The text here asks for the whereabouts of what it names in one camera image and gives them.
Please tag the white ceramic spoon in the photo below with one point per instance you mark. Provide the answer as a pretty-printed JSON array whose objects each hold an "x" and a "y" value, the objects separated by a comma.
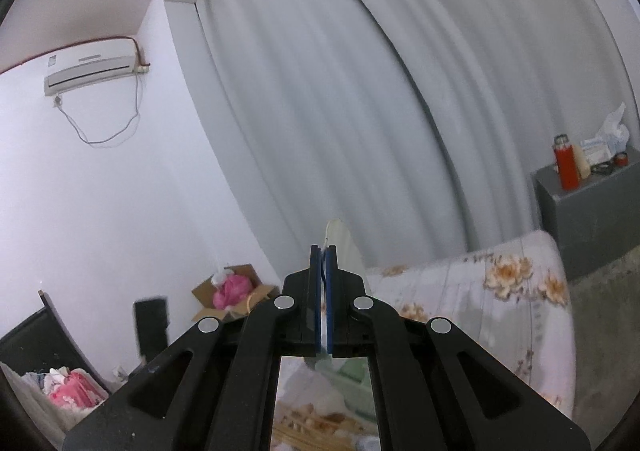
[{"x": 345, "y": 241}]

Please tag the red thermos bottle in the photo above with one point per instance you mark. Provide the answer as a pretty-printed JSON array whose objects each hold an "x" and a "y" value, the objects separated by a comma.
[{"x": 566, "y": 166}]

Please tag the white air conditioner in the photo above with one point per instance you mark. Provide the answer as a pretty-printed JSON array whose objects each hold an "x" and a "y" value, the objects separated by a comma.
[{"x": 90, "y": 66}]

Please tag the dark chair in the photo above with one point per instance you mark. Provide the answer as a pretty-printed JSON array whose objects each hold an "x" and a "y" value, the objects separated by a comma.
[{"x": 40, "y": 336}]

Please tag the white plastic bag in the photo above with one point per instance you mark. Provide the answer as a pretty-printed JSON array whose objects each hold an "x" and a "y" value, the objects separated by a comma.
[{"x": 222, "y": 275}]

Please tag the grey cabinet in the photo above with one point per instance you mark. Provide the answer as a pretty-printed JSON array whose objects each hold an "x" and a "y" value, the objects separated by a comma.
[{"x": 590, "y": 221}]

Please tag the grey curtain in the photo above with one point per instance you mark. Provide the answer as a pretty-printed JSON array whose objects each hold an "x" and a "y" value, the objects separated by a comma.
[{"x": 350, "y": 81}]

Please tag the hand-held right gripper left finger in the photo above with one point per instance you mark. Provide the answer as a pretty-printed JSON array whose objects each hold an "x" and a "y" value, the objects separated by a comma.
[{"x": 316, "y": 301}]

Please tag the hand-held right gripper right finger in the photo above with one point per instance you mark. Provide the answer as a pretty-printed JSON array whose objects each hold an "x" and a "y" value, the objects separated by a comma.
[{"x": 330, "y": 301}]

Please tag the beige bottle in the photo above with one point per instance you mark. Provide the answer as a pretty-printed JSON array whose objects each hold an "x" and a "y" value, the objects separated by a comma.
[{"x": 583, "y": 163}]

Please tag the floral plaid tablecloth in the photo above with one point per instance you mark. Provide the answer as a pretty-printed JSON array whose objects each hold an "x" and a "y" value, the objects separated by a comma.
[{"x": 475, "y": 311}]

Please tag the open cardboard box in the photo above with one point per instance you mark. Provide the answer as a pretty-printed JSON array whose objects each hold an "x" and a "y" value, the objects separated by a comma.
[{"x": 205, "y": 296}]

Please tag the black speaker box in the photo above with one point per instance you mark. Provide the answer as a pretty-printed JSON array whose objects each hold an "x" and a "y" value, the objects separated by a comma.
[{"x": 150, "y": 326}]

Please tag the pink plastic bag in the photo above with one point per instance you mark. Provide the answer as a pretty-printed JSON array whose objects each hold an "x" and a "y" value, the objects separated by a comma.
[{"x": 232, "y": 291}]

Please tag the white tissue pack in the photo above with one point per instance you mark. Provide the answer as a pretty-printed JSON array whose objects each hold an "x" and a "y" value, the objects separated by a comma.
[{"x": 607, "y": 136}]

